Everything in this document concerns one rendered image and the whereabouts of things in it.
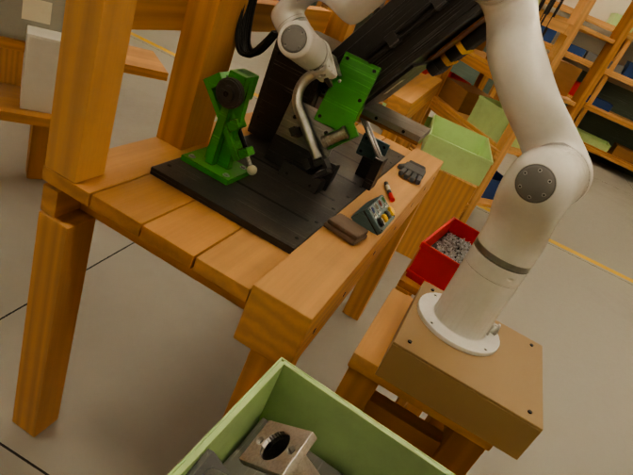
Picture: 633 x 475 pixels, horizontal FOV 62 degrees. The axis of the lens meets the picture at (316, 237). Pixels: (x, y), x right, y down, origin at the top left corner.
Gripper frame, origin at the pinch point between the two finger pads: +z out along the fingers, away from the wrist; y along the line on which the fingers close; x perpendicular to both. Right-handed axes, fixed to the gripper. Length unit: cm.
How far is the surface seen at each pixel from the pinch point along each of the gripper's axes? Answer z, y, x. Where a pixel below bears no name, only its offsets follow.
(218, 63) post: -13.4, 7.8, 26.5
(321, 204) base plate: -4.9, -36.6, 11.7
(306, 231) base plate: -22.3, -42.5, 12.6
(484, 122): 287, -2, -53
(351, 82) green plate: 2.7, -5.5, -4.7
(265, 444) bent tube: -110, -57, -7
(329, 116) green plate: 2.8, -12.4, 4.3
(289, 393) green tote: -73, -65, 6
